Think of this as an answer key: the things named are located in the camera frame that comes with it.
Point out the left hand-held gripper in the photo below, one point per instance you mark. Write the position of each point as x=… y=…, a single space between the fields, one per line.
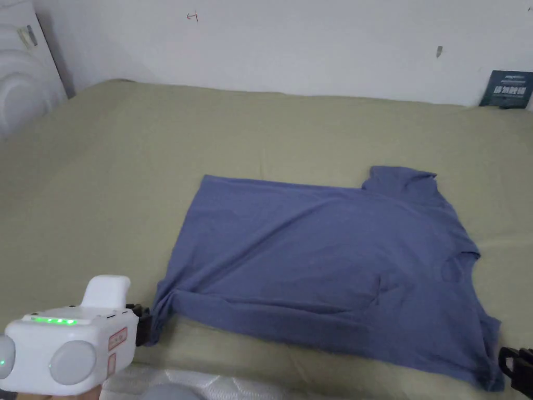
x=62 y=346

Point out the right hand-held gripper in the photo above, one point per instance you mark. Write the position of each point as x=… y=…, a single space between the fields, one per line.
x=526 y=371

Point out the blue t-shirt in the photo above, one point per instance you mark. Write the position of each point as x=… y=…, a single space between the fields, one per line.
x=333 y=266

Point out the person's left hand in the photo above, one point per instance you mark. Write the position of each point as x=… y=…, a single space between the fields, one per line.
x=62 y=395

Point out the bed with pale green sheet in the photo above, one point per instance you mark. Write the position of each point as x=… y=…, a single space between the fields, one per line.
x=104 y=187

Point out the dark printed card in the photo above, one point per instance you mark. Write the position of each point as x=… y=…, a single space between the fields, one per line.
x=506 y=89

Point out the white padded headboard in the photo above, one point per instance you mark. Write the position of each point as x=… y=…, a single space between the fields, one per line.
x=25 y=75

